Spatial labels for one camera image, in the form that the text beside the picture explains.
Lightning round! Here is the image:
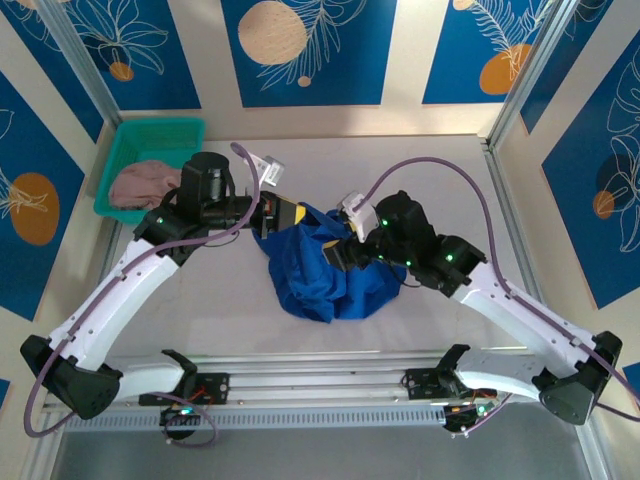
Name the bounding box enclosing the blue poster large orange circle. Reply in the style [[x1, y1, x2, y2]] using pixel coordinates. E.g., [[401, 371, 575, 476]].
[[0, 69, 86, 321]]

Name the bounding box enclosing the blue poster white flower drawing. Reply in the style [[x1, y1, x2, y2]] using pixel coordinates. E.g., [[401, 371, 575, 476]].
[[64, 0, 202, 112]]

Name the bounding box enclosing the blue t-shirt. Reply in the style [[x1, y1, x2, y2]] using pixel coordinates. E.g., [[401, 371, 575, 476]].
[[251, 207, 401, 325]]

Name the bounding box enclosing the blue poster with line drawing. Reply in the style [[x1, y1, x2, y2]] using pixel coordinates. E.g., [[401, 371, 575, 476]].
[[519, 0, 616, 134]]

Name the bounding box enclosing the grey metal panel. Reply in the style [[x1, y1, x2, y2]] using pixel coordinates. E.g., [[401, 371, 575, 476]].
[[47, 402, 594, 480]]

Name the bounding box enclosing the wide aluminium base rail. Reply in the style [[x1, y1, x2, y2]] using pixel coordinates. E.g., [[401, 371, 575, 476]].
[[42, 349, 591, 412]]

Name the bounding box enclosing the blue poster navy circle lily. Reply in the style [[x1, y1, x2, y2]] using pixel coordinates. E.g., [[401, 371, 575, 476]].
[[542, 44, 640, 310]]

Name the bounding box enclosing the blue poster orange circle fern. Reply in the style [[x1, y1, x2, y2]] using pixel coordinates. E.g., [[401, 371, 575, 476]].
[[422, 0, 551, 105]]

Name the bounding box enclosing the grey slotted cable duct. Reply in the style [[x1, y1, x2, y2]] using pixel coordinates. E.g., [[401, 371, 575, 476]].
[[62, 405, 449, 432]]

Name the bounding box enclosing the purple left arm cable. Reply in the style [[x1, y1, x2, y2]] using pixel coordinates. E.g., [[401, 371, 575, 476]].
[[22, 142, 264, 448]]

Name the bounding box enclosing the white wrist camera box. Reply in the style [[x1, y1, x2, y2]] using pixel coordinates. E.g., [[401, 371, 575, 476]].
[[249, 153, 287, 187], [337, 189, 382, 240]]

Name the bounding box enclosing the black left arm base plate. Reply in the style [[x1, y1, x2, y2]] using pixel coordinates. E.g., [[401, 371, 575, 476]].
[[138, 372, 231, 406]]

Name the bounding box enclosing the blue poster with beige circle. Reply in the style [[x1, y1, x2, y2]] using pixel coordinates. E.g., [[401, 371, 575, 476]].
[[221, 0, 399, 109]]

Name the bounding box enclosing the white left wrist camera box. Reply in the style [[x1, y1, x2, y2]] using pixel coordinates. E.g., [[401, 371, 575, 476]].
[[249, 153, 287, 187]]

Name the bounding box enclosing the aluminium table edge rail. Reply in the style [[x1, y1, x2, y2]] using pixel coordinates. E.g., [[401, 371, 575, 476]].
[[482, 142, 559, 359], [74, 142, 144, 371]]

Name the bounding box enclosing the pink garment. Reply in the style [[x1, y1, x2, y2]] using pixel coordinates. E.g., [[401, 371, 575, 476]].
[[108, 159, 184, 211]]

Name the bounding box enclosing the aluminium frame post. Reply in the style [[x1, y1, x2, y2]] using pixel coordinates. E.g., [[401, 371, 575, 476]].
[[37, 0, 139, 154], [487, 0, 586, 151]]

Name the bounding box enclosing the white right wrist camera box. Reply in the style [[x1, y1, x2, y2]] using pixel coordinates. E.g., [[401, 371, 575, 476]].
[[337, 189, 382, 240]]

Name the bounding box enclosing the teal plastic basket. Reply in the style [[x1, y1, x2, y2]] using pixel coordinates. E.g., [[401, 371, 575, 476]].
[[93, 118, 207, 225]]

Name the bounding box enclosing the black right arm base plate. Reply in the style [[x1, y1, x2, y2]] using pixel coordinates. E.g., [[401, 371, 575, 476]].
[[402, 368, 499, 401]]

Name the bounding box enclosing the blue poster with leaf lines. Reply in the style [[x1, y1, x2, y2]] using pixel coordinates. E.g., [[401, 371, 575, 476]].
[[0, 0, 106, 144]]

